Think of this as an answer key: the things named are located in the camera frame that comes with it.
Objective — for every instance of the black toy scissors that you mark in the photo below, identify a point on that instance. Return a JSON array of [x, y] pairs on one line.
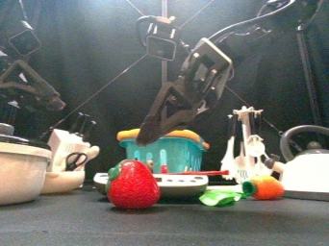
[[74, 164]]

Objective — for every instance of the black frame pole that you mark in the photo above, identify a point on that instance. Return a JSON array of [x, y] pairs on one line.
[[307, 64]]

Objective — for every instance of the red toy utensil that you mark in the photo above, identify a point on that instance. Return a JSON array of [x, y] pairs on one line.
[[201, 173]]

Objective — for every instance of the red toy strawberry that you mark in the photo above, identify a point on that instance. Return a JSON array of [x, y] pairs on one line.
[[133, 185]]

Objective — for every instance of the white toy pot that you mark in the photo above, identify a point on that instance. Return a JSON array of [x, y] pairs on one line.
[[22, 176]]

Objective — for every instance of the white toy spatula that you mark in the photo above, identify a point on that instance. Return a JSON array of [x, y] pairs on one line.
[[229, 158]]

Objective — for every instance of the white toy utensil rack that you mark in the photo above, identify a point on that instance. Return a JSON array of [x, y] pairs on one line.
[[245, 110]]

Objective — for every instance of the white plastic toy piece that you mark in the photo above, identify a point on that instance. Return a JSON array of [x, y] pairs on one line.
[[93, 152]]

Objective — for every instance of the white toy ladle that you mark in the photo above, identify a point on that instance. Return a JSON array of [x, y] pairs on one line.
[[256, 144]]

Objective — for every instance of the white toy kettle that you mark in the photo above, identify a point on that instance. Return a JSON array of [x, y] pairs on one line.
[[307, 179]]

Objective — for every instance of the white toy slotted turner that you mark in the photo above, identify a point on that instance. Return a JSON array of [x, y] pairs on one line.
[[243, 171]]

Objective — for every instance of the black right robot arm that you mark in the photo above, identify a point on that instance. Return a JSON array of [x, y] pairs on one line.
[[308, 9]]

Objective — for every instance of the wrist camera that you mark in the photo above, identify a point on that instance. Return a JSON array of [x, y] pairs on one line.
[[25, 41], [161, 46]]

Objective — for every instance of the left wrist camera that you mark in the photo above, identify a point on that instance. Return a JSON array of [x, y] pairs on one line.
[[25, 41]]

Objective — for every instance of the white toy bowl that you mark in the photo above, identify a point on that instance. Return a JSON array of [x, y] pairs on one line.
[[65, 183]]

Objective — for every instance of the black toy pot lid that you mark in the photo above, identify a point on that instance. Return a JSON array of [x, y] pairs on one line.
[[22, 141]]

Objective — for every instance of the orange toy carrot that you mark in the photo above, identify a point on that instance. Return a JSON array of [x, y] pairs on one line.
[[268, 189]]

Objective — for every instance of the thin metal pole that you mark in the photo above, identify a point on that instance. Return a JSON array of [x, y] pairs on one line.
[[165, 8]]

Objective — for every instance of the green toy lettuce leaf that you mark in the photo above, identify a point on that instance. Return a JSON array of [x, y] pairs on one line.
[[218, 198]]

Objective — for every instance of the teal basket with orange rim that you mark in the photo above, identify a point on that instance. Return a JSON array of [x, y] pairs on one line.
[[180, 153]]

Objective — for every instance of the white toy knife block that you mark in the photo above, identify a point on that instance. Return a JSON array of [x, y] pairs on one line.
[[59, 147]]

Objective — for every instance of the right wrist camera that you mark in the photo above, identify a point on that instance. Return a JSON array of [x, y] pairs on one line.
[[161, 46]]

